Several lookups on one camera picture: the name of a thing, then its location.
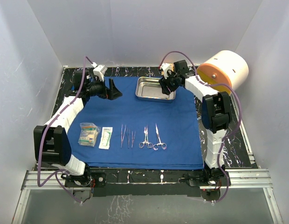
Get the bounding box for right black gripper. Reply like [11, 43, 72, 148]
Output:
[159, 71, 179, 95]

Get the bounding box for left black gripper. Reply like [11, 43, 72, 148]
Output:
[86, 77, 122, 101]

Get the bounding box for metal instrument tray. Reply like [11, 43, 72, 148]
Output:
[135, 77, 176, 103]

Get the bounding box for white suture packet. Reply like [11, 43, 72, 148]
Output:
[99, 127, 113, 150]

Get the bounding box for blue surgical drape cloth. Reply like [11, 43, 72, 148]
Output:
[67, 77, 203, 170]

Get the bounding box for green packaged surgical supplies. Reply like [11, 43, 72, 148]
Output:
[78, 122, 101, 147]

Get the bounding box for glove packet teal orange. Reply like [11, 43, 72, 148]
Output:
[78, 123, 98, 146]

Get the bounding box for steel surgical scissors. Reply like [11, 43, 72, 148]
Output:
[152, 124, 167, 151]

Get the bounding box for steel hemostat clamp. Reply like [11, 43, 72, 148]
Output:
[139, 126, 153, 148]

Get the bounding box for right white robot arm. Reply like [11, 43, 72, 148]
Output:
[158, 60, 231, 185]

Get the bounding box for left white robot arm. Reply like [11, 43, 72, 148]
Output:
[33, 69, 122, 186]

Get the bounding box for white cylindrical drawer container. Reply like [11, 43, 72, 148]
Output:
[197, 50, 249, 90]

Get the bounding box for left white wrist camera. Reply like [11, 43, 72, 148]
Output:
[91, 62, 107, 82]

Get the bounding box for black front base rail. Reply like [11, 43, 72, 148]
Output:
[63, 168, 231, 197]

